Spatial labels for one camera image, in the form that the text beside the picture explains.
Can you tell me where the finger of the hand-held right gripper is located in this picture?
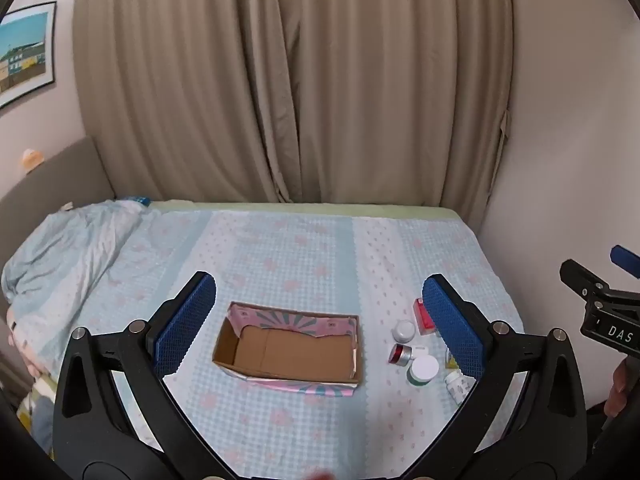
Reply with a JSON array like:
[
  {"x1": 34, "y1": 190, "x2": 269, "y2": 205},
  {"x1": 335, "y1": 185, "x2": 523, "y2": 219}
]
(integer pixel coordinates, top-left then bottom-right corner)
[
  {"x1": 610, "y1": 245, "x2": 640, "y2": 279},
  {"x1": 559, "y1": 259, "x2": 610, "y2": 302}
]

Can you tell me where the patterned cloth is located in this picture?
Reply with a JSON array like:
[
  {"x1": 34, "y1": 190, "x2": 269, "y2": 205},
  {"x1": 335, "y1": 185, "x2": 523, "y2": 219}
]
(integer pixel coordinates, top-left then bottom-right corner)
[{"x1": 0, "y1": 305, "x2": 57, "y2": 458}]

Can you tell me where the grey bed headboard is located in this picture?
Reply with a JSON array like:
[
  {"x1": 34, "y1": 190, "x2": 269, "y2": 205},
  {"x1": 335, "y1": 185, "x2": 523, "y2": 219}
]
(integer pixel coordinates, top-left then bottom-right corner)
[{"x1": 0, "y1": 135, "x2": 117, "y2": 273}]

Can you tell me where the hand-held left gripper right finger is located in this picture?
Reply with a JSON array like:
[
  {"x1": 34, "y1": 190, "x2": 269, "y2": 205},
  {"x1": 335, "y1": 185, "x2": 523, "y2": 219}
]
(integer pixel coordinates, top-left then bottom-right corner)
[{"x1": 400, "y1": 273, "x2": 588, "y2": 480}]

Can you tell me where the dark green jar white lid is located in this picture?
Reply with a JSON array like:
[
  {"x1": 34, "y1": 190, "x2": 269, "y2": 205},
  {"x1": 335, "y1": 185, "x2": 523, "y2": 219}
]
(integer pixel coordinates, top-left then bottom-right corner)
[{"x1": 407, "y1": 355, "x2": 441, "y2": 387}]

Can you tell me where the red rectangular box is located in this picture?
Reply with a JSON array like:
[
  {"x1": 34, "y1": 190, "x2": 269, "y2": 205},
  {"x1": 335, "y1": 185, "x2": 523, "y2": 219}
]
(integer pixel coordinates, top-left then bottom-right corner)
[{"x1": 413, "y1": 298, "x2": 437, "y2": 336}]

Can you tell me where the checkered floral bed sheet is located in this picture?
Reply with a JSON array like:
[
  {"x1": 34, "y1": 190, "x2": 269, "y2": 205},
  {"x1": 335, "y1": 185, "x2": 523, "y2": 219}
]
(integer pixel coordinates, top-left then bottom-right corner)
[{"x1": 0, "y1": 201, "x2": 531, "y2": 480}]

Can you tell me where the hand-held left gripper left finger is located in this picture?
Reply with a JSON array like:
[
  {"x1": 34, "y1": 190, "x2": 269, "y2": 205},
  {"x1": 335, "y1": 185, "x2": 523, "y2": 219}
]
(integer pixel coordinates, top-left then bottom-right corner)
[{"x1": 52, "y1": 271, "x2": 236, "y2": 480}]

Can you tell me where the white pill bottle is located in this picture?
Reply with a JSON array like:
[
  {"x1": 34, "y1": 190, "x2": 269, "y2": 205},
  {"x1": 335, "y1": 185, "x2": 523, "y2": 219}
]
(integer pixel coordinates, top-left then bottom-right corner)
[{"x1": 444, "y1": 370, "x2": 476, "y2": 404}]

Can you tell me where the person's right hand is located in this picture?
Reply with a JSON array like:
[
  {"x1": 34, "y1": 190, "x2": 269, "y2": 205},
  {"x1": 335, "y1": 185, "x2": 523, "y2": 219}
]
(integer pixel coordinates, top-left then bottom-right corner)
[{"x1": 602, "y1": 359, "x2": 640, "y2": 419}]

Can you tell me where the beige curtain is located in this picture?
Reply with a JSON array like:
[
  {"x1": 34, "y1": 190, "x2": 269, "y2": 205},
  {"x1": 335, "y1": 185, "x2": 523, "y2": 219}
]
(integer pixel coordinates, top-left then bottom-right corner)
[{"x1": 72, "y1": 0, "x2": 516, "y2": 208}]

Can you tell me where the framed wall picture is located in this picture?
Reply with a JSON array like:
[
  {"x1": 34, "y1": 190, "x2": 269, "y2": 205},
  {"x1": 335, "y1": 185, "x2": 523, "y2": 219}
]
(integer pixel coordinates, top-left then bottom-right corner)
[{"x1": 0, "y1": 1, "x2": 57, "y2": 111}]

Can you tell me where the small orange plush toy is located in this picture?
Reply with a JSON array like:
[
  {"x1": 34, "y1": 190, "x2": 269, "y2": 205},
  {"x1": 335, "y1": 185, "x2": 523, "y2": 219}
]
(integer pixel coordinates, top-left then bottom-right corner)
[{"x1": 20, "y1": 148, "x2": 46, "y2": 175}]

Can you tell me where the cardboard box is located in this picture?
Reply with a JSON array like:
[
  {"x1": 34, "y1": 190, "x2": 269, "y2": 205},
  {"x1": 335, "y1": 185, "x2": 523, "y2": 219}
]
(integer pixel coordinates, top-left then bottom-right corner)
[{"x1": 212, "y1": 301, "x2": 363, "y2": 395}]

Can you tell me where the light blue crumpled quilt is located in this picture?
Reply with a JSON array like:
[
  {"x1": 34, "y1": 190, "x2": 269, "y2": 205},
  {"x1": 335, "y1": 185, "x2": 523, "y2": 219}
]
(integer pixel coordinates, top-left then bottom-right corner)
[{"x1": 0, "y1": 199, "x2": 162, "y2": 311}]

